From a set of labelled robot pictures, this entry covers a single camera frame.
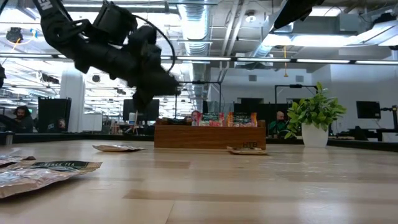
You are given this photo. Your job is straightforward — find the wooden tea organizer box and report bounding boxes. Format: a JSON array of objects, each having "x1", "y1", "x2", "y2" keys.
[{"x1": 154, "y1": 119, "x2": 267, "y2": 151}]

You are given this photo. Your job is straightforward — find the row of dark monitors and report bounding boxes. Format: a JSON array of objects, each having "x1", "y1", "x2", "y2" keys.
[{"x1": 233, "y1": 98, "x2": 293, "y2": 124}]

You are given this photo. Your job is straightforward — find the black desk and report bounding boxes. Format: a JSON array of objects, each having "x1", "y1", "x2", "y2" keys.
[{"x1": 347, "y1": 126, "x2": 398, "y2": 142}]

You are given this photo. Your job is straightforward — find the orange tea packet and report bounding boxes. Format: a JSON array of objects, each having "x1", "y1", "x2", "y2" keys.
[
  {"x1": 224, "y1": 111, "x2": 242, "y2": 128},
  {"x1": 238, "y1": 111, "x2": 259, "y2": 128}
]

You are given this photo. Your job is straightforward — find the black wall monitor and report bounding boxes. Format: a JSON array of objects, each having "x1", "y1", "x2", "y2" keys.
[{"x1": 356, "y1": 100, "x2": 382, "y2": 120}]

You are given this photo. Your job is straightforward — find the red tea packet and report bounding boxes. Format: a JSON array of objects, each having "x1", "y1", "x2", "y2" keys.
[
  {"x1": 198, "y1": 113, "x2": 215, "y2": 128},
  {"x1": 211, "y1": 112, "x2": 225, "y2": 128}
]

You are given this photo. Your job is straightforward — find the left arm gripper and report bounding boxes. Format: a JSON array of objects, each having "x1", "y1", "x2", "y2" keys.
[{"x1": 73, "y1": 26, "x2": 182, "y2": 111}]

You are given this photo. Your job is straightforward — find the person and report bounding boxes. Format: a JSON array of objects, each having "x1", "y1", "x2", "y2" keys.
[
  {"x1": 190, "y1": 110, "x2": 202, "y2": 127},
  {"x1": 267, "y1": 110, "x2": 292, "y2": 138},
  {"x1": 12, "y1": 105, "x2": 35, "y2": 134}
]

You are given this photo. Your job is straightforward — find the white column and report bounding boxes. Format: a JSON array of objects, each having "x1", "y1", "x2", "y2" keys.
[{"x1": 60, "y1": 70, "x2": 86, "y2": 134}]

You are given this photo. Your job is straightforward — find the dark partition with round logo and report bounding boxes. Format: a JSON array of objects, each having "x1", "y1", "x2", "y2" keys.
[{"x1": 37, "y1": 97, "x2": 72, "y2": 134}]

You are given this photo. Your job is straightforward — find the black upright frame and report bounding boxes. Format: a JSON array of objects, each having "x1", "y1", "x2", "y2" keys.
[
  {"x1": 274, "y1": 83, "x2": 318, "y2": 105},
  {"x1": 180, "y1": 80, "x2": 222, "y2": 114}
]

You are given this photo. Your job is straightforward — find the black computer monitor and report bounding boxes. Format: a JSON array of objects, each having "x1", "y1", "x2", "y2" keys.
[{"x1": 123, "y1": 98, "x2": 160, "y2": 122}]

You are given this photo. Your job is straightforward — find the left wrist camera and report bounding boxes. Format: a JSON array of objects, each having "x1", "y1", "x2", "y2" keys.
[{"x1": 92, "y1": 2, "x2": 138, "y2": 46}]

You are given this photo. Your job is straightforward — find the green plant in white pot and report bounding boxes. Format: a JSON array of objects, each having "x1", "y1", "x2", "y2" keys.
[{"x1": 284, "y1": 82, "x2": 348, "y2": 148}]

